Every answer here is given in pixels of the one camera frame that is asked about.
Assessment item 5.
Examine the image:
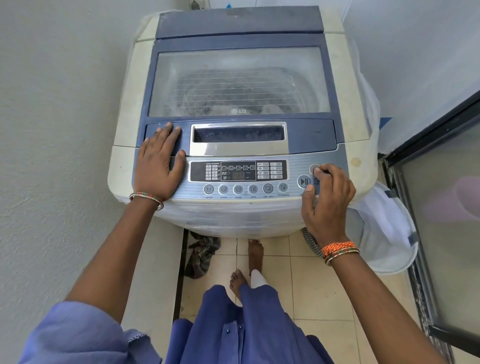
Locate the person's right hand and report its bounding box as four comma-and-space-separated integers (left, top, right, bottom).
301, 163, 356, 249

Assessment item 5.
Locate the person's left hand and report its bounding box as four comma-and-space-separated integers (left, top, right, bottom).
133, 122, 187, 202

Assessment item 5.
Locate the person's left forearm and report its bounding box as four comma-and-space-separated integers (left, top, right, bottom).
65, 197, 163, 324

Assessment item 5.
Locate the person's right forearm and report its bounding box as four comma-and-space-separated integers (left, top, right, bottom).
329, 253, 448, 364

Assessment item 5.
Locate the multicoloured beaded bangle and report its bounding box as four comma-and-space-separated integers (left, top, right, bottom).
129, 192, 165, 211
324, 248, 361, 267

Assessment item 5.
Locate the person's right foot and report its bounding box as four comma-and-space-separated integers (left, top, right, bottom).
248, 238, 265, 277

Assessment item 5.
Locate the person's foot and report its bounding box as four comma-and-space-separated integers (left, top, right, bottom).
248, 238, 265, 277
229, 269, 248, 300

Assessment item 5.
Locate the white machine cover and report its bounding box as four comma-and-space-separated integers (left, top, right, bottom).
347, 181, 419, 275

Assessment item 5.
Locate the blue washing machine lid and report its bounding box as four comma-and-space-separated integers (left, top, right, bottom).
137, 33, 346, 158

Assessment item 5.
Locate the dark checked cloth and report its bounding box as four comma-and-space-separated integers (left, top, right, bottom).
184, 231, 221, 280

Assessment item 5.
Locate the white top-load washing machine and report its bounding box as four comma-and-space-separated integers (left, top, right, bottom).
107, 5, 380, 239

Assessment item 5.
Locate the person's left foot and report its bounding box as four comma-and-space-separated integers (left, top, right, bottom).
229, 269, 248, 300

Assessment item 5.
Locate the black-framed glass door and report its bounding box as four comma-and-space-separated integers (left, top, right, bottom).
378, 89, 480, 364

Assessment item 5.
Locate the person's blue garment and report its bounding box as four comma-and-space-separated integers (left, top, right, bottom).
18, 277, 335, 364

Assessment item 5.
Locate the grey ribbed hose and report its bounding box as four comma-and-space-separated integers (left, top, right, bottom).
301, 228, 324, 258

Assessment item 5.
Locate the orange thread bracelet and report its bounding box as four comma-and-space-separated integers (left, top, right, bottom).
321, 241, 356, 259

